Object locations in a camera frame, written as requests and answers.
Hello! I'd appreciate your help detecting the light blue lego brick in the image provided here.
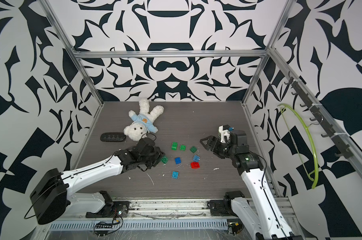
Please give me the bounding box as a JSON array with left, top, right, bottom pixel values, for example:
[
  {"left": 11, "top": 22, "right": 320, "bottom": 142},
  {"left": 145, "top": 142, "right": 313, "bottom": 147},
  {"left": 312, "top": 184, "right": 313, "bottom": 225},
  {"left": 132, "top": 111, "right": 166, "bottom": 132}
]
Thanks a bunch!
[{"left": 193, "top": 155, "right": 200, "bottom": 163}]

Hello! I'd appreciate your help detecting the black remote control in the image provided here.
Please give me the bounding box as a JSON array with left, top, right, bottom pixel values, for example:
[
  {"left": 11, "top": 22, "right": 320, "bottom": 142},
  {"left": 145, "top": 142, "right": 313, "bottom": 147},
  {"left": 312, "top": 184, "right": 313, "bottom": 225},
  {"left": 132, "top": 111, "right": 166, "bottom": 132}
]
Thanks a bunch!
[{"left": 100, "top": 132, "right": 126, "bottom": 142}]

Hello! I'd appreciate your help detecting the cyan overturned lego brick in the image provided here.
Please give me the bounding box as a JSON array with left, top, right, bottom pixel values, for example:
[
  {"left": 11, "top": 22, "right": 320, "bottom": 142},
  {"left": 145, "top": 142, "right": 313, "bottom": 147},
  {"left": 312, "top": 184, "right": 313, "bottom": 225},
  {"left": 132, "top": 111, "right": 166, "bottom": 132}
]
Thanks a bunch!
[{"left": 172, "top": 171, "right": 179, "bottom": 179}]

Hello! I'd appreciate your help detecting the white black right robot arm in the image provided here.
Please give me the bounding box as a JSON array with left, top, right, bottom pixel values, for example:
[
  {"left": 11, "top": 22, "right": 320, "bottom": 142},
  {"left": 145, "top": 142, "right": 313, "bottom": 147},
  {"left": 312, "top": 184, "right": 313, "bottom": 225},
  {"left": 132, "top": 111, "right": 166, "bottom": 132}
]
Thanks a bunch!
[{"left": 200, "top": 126, "right": 303, "bottom": 240}]

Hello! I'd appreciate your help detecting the black wall hook rack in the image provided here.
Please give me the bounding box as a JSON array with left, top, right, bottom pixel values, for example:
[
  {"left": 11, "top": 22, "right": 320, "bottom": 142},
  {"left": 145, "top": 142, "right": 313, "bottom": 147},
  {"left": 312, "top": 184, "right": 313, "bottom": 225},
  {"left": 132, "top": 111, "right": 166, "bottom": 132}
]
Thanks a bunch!
[{"left": 286, "top": 72, "right": 354, "bottom": 159}]

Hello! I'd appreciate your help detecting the green long lego plate brick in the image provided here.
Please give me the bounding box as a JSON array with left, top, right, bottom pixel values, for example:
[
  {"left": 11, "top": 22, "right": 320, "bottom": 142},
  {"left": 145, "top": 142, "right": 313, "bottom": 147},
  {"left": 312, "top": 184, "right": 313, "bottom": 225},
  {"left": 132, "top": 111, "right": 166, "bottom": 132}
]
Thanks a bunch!
[{"left": 161, "top": 156, "right": 169, "bottom": 165}]

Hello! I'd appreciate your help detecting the light green tall lego brick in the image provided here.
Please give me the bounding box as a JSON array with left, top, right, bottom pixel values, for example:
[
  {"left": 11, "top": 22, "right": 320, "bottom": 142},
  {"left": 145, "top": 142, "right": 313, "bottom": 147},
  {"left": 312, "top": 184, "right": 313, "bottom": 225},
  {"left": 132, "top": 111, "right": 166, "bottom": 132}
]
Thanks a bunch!
[{"left": 171, "top": 142, "right": 179, "bottom": 151}]

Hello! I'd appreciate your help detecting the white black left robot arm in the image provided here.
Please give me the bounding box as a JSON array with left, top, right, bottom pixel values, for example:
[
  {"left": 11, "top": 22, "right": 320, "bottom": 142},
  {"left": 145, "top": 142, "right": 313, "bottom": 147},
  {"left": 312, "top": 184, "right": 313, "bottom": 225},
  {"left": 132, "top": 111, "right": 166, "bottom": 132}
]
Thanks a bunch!
[{"left": 30, "top": 138, "right": 165, "bottom": 225}]

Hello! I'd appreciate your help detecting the dark green lego brick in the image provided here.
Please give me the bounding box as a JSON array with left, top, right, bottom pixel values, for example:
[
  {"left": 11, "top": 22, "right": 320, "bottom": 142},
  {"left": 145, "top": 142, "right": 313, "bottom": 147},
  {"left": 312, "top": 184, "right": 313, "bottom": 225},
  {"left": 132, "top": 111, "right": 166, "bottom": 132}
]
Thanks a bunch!
[{"left": 190, "top": 146, "right": 198, "bottom": 153}]

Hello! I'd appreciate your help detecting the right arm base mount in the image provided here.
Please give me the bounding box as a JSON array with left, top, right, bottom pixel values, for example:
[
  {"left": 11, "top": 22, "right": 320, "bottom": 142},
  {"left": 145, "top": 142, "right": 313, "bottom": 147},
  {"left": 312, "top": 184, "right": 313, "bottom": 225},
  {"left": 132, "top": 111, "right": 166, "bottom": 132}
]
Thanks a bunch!
[{"left": 207, "top": 191, "right": 245, "bottom": 217}]

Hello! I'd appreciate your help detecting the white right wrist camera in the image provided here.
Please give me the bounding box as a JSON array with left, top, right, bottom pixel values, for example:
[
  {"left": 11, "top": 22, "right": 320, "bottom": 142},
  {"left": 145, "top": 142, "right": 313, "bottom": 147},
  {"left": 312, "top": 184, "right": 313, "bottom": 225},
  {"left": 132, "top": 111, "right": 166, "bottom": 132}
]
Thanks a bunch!
[{"left": 218, "top": 125, "right": 234, "bottom": 144}]

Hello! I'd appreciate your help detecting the red lego brick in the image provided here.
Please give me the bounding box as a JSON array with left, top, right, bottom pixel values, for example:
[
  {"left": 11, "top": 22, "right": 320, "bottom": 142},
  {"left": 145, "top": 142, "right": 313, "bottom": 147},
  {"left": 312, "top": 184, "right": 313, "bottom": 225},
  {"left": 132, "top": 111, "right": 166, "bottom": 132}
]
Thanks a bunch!
[{"left": 191, "top": 162, "right": 200, "bottom": 169}]

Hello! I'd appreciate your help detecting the white teddy bear blue shirt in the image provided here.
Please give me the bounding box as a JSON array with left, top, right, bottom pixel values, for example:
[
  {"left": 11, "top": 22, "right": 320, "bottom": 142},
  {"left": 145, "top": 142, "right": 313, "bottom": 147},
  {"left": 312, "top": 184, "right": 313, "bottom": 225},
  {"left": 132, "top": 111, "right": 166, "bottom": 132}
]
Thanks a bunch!
[{"left": 124, "top": 99, "right": 165, "bottom": 142}]

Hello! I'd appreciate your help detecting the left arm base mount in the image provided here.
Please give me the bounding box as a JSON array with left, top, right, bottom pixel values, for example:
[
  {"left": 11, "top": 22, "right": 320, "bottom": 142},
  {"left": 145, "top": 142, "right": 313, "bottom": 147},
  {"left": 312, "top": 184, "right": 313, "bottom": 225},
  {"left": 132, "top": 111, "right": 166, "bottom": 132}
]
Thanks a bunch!
[{"left": 86, "top": 191, "right": 130, "bottom": 219}]

